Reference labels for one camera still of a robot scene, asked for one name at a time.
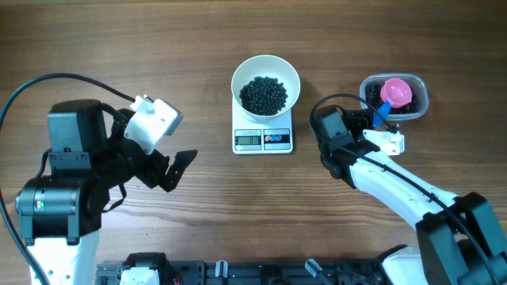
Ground black beans in bowl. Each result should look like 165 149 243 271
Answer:
239 77 288 116

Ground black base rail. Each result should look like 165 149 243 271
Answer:
95 253 391 285

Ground black cable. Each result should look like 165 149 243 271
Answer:
0 73 138 285
308 93 500 285

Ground left black cable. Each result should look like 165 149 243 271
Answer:
0 73 138 285

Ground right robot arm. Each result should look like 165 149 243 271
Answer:
308 106 506 284

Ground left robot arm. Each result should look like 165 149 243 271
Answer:
16 97 197 284

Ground white bowl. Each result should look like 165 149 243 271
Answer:
231 55 301 122

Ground clear plastic container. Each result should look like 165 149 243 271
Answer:
360 73 429 121

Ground white digital kitchen scale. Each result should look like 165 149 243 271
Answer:
232 99 293 155

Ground right black cable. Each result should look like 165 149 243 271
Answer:
308 93 500 285

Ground pink scoop blue handle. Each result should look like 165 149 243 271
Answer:
376 78 412 119

